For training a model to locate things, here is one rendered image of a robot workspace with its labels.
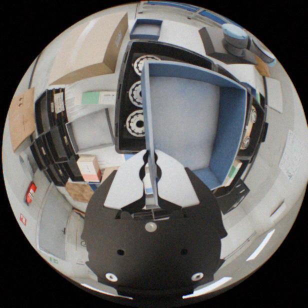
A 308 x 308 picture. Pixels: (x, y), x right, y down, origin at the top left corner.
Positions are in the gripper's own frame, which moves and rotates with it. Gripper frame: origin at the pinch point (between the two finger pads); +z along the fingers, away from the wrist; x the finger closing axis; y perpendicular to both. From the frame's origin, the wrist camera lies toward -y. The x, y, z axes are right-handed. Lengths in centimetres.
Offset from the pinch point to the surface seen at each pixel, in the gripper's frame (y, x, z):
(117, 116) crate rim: -1.5, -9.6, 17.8
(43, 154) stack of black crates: 21, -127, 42
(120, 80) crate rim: -12.1, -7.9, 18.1
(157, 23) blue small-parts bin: -63, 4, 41
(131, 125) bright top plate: 3.5, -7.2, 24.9
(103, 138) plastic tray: 13.2, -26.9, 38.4
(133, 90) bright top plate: -9.3, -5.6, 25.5
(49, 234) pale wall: 159, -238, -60
